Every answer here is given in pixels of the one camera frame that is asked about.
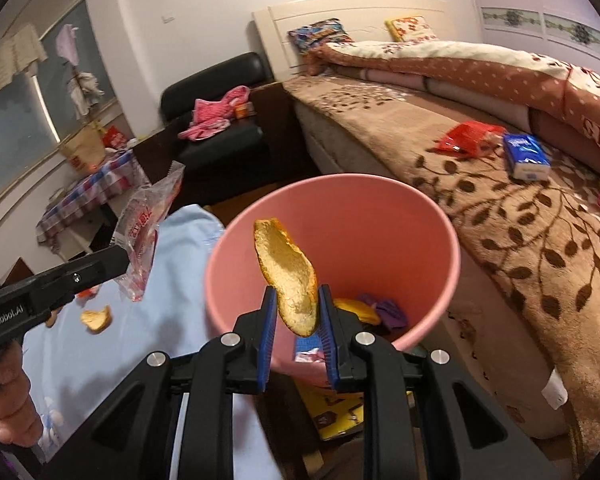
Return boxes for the checkered tablecloth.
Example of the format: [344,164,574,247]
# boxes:
[34,148,149,254]

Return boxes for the person's left hand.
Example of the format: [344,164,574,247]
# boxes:
[0,342,45,447]

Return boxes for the pink hanging garment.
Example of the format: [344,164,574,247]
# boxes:
[54,23,81,66]

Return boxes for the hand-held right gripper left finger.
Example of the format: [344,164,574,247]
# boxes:
[42,285,279,480]

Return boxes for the white bed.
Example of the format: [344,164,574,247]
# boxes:
[252,0,600,462]

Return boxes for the red snack packet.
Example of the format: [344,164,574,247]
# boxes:
[432,120,506,160]

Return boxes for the brown leaf blanket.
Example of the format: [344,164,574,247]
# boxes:
[283,74,600,477]

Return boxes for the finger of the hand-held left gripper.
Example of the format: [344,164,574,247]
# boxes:
[50,245,132,307]

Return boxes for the yellow banana peel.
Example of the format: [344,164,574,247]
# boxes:
[334,298,381,325]

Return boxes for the large orange peel piece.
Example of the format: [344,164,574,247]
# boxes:
[252,217,322,339]

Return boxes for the pink plastic bin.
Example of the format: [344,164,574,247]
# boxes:
[203,173,462,389]

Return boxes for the white grey hanging clothes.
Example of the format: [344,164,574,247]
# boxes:
[67,70,105,120]

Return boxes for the black armchair with pink garment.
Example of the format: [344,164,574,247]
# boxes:
[132,51,301,207]

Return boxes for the yellow printed box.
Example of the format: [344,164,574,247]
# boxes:
[299,382,416,442]

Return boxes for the beige hanging towel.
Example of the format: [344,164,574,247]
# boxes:
[0,23,49,95]

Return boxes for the small orange peel piece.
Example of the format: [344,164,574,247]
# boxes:
[81,304,114,335]

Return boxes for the blue tissue pack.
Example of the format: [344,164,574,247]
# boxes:
[502,132,552,182]

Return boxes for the brown paper bag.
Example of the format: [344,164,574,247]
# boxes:
[59,122,109,174]

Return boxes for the yellow floral pillow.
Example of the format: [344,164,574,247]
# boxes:
[383,14,439,44]

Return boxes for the window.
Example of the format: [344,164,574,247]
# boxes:
[0,0,119,202]

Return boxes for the colourful printed pillow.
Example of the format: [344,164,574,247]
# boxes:
[286,18,356,56]

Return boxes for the light blue cloth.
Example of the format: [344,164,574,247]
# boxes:
[20,203,284,480]

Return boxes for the pink floral quilt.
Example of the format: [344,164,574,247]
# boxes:
[307,39,600,172]

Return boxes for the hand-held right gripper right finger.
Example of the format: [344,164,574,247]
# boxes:
[318,283,562,480]

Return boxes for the red bag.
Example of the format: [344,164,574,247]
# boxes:
[101,126,126,150]

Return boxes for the clear wrapper with red print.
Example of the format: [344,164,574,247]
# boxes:
[110,160,186,304]

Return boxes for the blue and red wrapper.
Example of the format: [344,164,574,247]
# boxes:
[293,334,326,364]

